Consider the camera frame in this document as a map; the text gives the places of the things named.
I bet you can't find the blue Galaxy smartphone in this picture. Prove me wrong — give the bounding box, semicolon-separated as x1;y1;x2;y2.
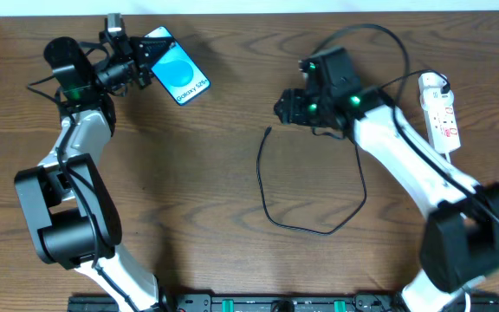
146;26;211;106

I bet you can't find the black charger cable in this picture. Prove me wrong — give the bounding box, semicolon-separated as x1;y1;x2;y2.
256;68;451;236

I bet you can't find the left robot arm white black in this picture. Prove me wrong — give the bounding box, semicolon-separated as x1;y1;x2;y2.
14;30;178;311

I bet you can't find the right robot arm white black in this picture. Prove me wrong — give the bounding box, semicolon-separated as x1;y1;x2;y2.
274;48;499;311

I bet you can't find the white charger plug adapter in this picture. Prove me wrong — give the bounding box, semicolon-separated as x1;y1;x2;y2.
418;72;454;111

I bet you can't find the white power strip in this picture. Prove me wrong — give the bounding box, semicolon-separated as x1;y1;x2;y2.
420;94;461;154

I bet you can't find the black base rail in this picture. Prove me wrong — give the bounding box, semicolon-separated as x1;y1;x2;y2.
66;293;499;312

